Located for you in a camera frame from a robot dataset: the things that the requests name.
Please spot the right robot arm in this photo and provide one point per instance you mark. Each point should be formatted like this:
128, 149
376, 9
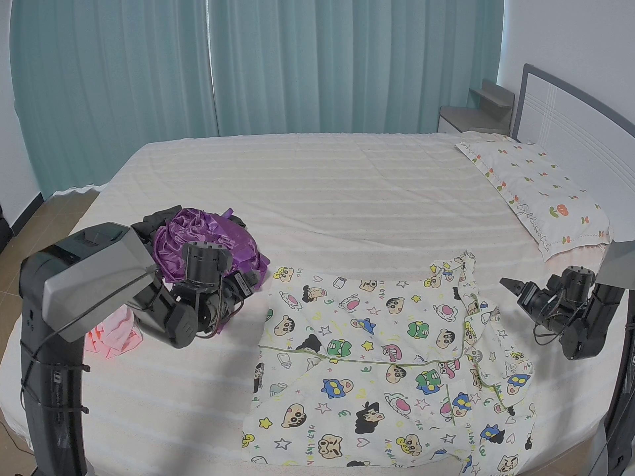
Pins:
585, 335

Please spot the black chest of drawers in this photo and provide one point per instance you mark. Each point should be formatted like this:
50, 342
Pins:
4, 231

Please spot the pink garment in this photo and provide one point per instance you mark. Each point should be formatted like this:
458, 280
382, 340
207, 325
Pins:
116, 335

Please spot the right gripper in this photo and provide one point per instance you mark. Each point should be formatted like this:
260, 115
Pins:
535, 298

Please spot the purple satin garment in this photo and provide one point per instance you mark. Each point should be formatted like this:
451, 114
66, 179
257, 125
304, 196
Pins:
198, 231

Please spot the blue-green curtain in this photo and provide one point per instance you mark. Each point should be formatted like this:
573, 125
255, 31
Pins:
114, 77
357, 52

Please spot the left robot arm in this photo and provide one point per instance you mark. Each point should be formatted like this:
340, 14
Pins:
59, 389

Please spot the white printed pillow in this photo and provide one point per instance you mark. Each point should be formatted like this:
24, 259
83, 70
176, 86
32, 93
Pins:
540, 191

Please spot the bed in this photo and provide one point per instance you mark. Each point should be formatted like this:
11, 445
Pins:
347, 191

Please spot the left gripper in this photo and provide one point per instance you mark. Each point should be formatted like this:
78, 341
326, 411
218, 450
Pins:
243, 285

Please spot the white printed pyjama top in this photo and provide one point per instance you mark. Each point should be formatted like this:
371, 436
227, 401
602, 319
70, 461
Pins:
377, 365

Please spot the grey bedside table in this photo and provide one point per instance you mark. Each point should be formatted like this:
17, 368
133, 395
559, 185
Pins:
471, 114

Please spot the dark grey garment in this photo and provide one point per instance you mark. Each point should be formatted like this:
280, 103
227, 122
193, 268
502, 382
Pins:
149, 228

